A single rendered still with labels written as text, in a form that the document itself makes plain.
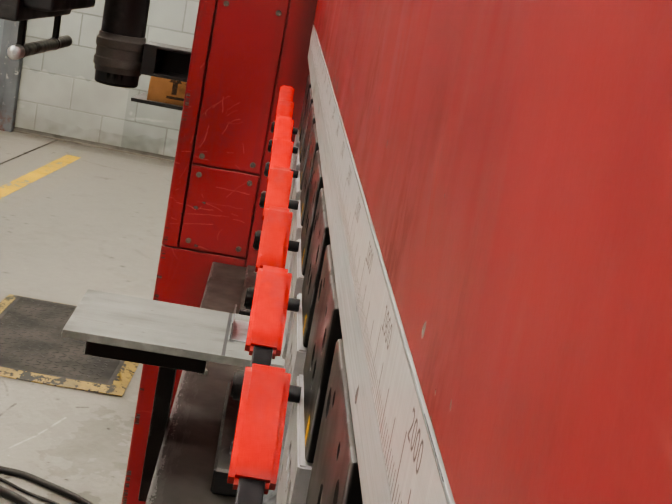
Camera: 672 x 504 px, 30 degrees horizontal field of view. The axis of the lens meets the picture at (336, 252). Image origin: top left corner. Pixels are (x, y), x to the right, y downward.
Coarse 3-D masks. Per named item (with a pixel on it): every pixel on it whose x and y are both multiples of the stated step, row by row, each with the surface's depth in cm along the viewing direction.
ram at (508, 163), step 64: (320, 0) 205; (384, 0) 67; (448, 0) 40; (512, 0) 29; (576, 0) 22; (640, 0) 18; (384, 64) 60; (448, 64) 37; (512, 64) 27; (576, 64) 21; (640, 64) 18; (320, 128) 120; (384, 128) 54; (448, 128) 35; (512, 128) 26; (576, 128) 21; (640, 128) 17; (384, 192) 50; (448, 192) 33; (512, 192) 25; (576, 192) 20; (640, 192) 17; (384, 256) 46; (448, 256) 31; (512, 256) 24; (576, 256) 19; (640, 256) 16; (448, 320) 30; (512, 320) 23; (576, 320) 19; (640, 320) 16; (448, 384) 28; (512, 384) 22; (576, 384) 18; (640, 384) 15; (448, 448) 27; (512, 448) 21; (576, 448) 18; (640, 448) 15
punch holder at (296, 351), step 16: (320, 192) 96; (320, 208) 92; (320, 224) 88; (320, 240) 85; (320, 256) 83; (320, 272) 83; (304, 288) 95; (304, 304) 91; (304, 320) 88; (304, 336) 85; (288, 352) 97; (304, 352) 85; (288, 368) 92; (288, 416) 86
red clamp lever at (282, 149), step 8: (280, 144) 137; (288, 144) 137; (272, 152) 137; (280, 152) 136; (288, 152) 137; (272, 160) 136; (280, 160) 136; (288, 160) 136; (264, 192) 133; (264, 200) 132; (288, 208) 133; (296, 208) 133
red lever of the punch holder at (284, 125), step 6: (276, 120) 157; (282, 120) 157; (288, 120) 157; (276, 126) 156; (282, 126) 156; (288, 126) 156; (276, 132) 156; (282, 132) 155; (288, 132) 156; (276, 138) 155; (288, 138) 155; (264, 174) 152; (294, 174) 152
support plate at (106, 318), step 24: (96, 312) 150; (120, 312) 152; (144, 312) 154; (168, 312) 156; (192, 312) 157; (216, 312) 159; (72, 336) 142; (96, 336) 142; (120, 336) 143; (144, 336) 145; (168, 336) 146; (192, 336) 148; (216, 336) 150; (216, 360) 143; (240, 360) 143
